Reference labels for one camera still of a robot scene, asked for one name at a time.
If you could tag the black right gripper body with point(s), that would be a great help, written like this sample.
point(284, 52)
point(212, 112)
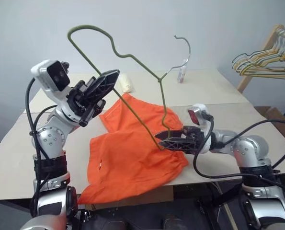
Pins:
point(197, 139)

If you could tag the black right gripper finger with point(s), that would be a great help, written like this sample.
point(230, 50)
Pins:
point(177, 144)
point(174, 134)

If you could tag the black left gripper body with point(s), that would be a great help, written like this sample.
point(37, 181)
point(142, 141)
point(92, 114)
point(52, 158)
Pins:
point(78, 97)

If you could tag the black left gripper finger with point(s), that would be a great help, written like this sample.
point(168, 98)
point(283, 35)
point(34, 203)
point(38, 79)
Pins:
point(89, 115)
point(106, 82)

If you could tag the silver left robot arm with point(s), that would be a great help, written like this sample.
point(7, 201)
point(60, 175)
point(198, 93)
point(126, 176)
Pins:
point(49, 140)

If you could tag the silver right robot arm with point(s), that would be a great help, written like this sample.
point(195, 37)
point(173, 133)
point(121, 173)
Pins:
point(248, 148)

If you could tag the orange shorts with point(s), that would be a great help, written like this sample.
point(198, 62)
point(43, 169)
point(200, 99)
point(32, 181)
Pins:
point(132, 163)

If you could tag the wooden hanger rack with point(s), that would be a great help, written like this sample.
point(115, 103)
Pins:
point(268, 42)

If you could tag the white rolled cloth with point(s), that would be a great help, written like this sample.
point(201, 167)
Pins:
point(126, 83)

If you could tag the white tube with red label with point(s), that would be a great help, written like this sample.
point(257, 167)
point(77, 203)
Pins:
point(181, 75)

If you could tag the brown cardboard box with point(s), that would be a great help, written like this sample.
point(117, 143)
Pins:
point(274, 115)

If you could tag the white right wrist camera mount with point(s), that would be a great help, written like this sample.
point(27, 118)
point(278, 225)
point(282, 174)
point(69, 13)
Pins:
point(194, 116)

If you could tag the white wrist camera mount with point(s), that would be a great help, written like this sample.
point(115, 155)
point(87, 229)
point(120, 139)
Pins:
point(53, 74)
point(194, 116)

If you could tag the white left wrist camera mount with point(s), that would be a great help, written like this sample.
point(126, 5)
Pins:
point(53, 74)

